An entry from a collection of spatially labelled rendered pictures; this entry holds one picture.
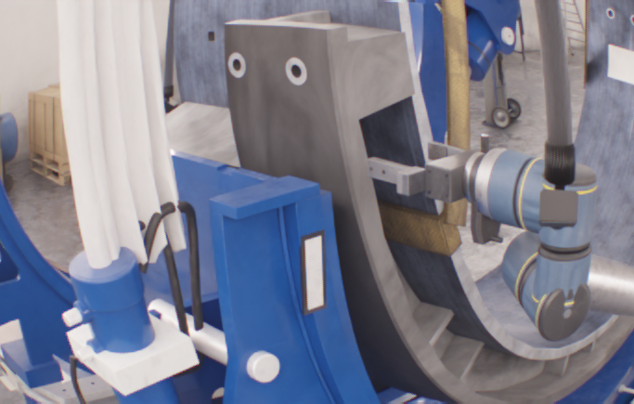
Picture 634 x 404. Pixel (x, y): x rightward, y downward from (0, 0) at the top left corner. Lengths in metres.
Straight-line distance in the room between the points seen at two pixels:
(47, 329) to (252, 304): 2.07
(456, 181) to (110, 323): 0.59
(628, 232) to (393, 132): 1.62
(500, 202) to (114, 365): 0.67
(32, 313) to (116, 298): 2.03
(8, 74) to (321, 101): 9.49
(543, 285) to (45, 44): 10.13
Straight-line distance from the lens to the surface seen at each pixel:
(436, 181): 1.52
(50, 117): 10.08
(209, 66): 2.20
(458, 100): 1.96
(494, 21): 5.23
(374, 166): 1.59
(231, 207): 1.59
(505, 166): 1.47
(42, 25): 11.23
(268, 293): 1.71
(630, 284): 1.71
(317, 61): 1.68
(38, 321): 3.63
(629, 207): 3.39
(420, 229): 1.96
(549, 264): 1.43
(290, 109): 1.76
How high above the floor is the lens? 2.58
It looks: 16 degrees down
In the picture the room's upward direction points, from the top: 1 degrees counter-clockwise
